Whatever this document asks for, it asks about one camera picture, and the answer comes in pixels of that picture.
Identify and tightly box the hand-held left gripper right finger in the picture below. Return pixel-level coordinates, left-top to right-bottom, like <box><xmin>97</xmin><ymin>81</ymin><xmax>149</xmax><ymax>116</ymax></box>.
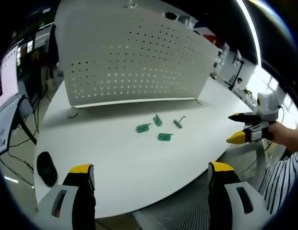
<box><xmin>207</xmin><ymin>161</ymin><xmax>272</xmax><ymax>230</ymax></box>

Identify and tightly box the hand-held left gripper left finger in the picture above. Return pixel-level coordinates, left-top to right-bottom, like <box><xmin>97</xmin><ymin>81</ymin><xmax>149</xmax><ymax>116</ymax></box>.
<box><xmin>37</xmin><ymin>163</ymin><xmax>97</xmax><ymax>230</ymax></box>

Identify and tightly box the green hook assembly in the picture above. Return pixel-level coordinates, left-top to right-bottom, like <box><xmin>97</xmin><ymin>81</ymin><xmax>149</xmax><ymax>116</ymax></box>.
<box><xmin>157</xmin><ymin>132</ymin><xmax>174</xmax><ymax>142</ymax></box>
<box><xmin>135</xmin><ymin>122</ymin><xmax>152</xmax><ymax>133</ymax></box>
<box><xmin>152</xmin><ymin>114</ymin><xmax>163</xmax><ymax>127</ymax></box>

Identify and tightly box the white perforated mounting plate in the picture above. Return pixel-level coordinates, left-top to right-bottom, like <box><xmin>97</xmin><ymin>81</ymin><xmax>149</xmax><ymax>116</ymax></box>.
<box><xmin>53</xmin><ymin>0</ymin><xmax>218</xmax><ymax>119</ymax></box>

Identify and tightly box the person's right hand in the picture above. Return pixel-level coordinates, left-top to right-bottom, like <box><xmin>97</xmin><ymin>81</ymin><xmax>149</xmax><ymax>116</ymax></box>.
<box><xmin>268</xmin><ymin>121</ymin><xmax>291</xmax><ymax>147</ymax></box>

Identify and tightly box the white table leg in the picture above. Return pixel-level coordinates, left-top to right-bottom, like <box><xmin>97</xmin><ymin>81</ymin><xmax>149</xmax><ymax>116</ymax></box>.
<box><xmin>231</xmin><ymin>141</ymin><xmax>268</xmax><ymax>187</ymax></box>

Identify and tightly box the black computer mouse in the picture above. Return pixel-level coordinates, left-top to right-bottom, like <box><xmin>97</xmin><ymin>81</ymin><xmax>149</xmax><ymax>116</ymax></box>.
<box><xmin>36</xmin><ymin>151</ymin><xmax>58</xmax><ymax>187</ymax></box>

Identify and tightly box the person's arm striped sleeve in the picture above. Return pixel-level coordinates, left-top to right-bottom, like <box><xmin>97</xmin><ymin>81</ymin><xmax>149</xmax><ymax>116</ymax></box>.
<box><xmin>258</xmin><ymin>150</ymin><xmax>298</xmax><ymax>215</ymax></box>

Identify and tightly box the ceiling light strip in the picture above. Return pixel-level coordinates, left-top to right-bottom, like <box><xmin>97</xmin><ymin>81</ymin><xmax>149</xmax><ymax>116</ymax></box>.
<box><xmin>236</xmin><ymin>0</ymin><xmax>262</xmax><ymax>68</ymax></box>

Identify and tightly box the red and blue banner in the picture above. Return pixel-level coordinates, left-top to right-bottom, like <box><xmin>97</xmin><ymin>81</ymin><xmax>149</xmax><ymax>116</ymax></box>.
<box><xmin>193</xmin><ymin>20</ymin><xmax>218</xmax><ymax>42</ymax></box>

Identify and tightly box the computer monitor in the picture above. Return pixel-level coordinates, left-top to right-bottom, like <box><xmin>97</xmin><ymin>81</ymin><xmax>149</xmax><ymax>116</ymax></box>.
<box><xmin>0</xmin><ymin>40</ymin><xmax>23</xmax><ymax>158</ymax></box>

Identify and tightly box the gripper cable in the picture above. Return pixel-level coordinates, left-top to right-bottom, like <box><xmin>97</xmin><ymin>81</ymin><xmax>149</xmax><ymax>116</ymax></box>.
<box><xmin>277</xmin><ymin>104</ymin><xmax>285</xmax><ymax>122</ymax></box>

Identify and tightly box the black floor cable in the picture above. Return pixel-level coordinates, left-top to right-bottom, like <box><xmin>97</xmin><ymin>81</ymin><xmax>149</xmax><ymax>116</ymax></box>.
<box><xmin>0</xmin><ymin>141</ymin><xmax>36</xmax><ymax>187</ymax></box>

